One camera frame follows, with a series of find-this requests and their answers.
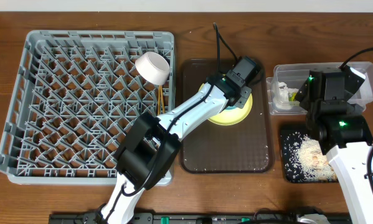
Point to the grey plastic dishwasher rack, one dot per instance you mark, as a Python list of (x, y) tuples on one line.
[(77, 93)]

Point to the black tray bin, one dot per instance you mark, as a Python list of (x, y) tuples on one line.
[(289, 155)]

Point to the clear plastic bin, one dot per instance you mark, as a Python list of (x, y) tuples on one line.
[(294, 75)]

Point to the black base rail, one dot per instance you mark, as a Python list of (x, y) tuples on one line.
[(177, 218)]

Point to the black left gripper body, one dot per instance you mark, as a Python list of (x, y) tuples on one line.
[(241, 101)]

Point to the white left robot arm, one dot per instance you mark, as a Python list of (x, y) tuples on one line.
[(152, 143)]

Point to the wooden chopstick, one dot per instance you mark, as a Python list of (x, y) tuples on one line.
[(160, 98), (162, 104)]

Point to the yellow plate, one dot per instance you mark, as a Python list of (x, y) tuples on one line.
[(231, 117)]

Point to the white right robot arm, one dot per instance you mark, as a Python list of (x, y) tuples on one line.
[(343, 134)]

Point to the white tissue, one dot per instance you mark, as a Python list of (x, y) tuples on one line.
[(283, 92)]

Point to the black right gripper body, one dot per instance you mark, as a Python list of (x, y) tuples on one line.
[(302, 93)]

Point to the dark brown serving tray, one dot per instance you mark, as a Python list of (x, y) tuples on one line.
[(245, 147)]

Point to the white bowl with rice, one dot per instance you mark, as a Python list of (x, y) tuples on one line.
[(153, 68)]

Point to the yellow green snack wrapper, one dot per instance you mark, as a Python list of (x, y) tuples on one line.
[(291, 96)]

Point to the light blue bowl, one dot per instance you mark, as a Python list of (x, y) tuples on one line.
[(230, 108)]

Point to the spilled rice and food scraps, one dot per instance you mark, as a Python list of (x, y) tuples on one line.
[(314, 161)]

